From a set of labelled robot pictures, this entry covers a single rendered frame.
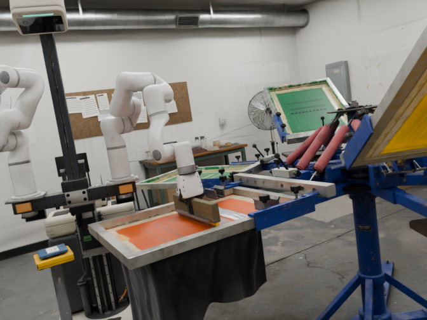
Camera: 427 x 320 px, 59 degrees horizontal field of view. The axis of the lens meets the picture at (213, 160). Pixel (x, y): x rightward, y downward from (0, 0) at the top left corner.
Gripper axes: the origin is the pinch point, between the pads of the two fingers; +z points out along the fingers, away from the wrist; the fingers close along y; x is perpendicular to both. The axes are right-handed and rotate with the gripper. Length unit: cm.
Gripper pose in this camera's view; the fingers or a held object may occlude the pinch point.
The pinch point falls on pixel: (194, 207)
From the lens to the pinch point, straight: 161.1
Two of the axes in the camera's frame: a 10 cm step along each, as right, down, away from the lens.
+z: 1.9, 9.8, 0.6
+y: -8.5, 2.0, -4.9
